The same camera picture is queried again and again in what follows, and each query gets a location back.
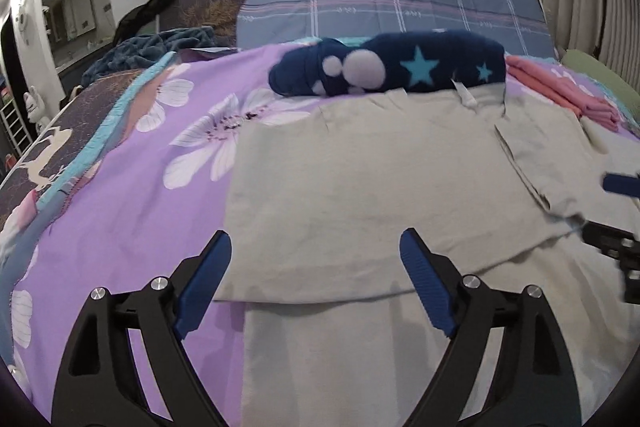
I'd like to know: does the grey long-sleeve shirt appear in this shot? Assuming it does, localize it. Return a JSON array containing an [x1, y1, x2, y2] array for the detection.
[[217, 87, 639, 426]]

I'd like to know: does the green pillow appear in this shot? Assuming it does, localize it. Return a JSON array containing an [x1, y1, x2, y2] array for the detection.
[[561, 50, 639, 120]]

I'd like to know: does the folded pink garment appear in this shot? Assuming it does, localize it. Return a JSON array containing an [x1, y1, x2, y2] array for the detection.
[[506, 55, 622, 132]]

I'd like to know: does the navy star fleece blanket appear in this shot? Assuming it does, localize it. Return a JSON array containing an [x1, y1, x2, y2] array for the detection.
[[268, 29, 506, 96]]

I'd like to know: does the white ladder shelf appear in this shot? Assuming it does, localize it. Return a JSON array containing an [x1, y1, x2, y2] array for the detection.
[[1, 98, 32, 158]]

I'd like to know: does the dark patterned quilt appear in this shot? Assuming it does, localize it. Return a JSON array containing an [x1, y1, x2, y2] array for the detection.
[[1, 69, 142, 225]]

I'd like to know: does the white cat figurine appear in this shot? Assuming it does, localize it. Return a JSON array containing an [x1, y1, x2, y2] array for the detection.
[[24, 86, 50, 133]]

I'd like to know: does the teal fuzzy blanket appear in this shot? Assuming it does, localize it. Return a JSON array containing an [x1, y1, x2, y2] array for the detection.
[[80, 26, 215, 88]]

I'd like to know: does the blue plaid headboard cover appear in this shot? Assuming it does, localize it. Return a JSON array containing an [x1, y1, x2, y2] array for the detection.
[[236, 0, 555, 58]]

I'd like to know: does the black garment on headboard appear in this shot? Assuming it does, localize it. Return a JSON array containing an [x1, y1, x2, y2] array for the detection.
[[112, 0, 175, 46]]

